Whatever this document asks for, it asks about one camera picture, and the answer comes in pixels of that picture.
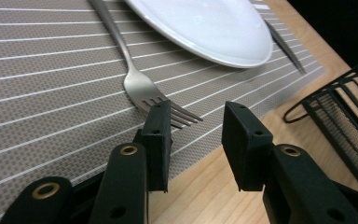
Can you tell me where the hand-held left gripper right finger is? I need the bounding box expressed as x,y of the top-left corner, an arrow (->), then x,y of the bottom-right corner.
221,101 -> 274,192

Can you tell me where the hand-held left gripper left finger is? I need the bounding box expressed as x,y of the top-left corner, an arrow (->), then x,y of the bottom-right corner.
133,100 -> 172,192

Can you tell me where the metal fork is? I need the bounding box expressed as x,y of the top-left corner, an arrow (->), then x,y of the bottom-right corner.
88,0 -> 204,130

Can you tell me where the black wire cutlery rack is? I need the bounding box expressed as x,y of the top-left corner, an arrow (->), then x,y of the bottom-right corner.
282,59 -> 358,188

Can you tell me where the metal knife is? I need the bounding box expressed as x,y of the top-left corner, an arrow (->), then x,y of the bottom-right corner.
264,20 -> 308,76

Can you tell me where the white round plate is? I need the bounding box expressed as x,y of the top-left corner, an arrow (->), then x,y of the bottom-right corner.
124,0 -> 274,69

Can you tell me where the grey striped placemat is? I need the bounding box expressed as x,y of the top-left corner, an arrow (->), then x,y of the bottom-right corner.
0,0 -> 327,224

